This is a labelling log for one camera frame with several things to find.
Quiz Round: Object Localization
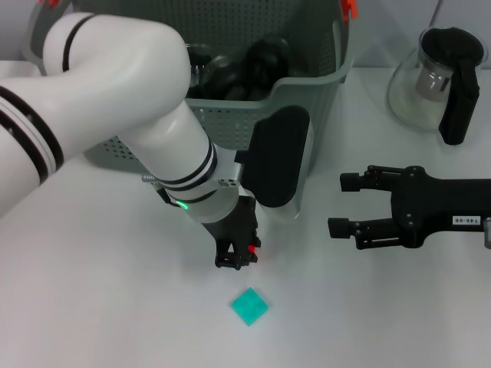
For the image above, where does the cyan toy brick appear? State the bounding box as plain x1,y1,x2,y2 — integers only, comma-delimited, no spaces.
229,287,270,327

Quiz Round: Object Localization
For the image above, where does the grey-green perforated storage bin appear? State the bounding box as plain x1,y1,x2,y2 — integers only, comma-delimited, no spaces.
22,0,358,177

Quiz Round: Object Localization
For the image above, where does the orange bin rim piece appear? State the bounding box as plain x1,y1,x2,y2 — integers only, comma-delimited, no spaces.
340,0,360,22

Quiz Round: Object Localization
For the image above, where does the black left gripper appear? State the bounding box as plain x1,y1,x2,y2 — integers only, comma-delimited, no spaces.
201,195,262,271

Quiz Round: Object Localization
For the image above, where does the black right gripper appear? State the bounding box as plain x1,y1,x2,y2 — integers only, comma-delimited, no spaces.
328,164,491,251

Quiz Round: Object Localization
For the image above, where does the glass teapot black handle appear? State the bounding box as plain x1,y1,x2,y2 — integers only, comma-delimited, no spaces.
386,26,489,146

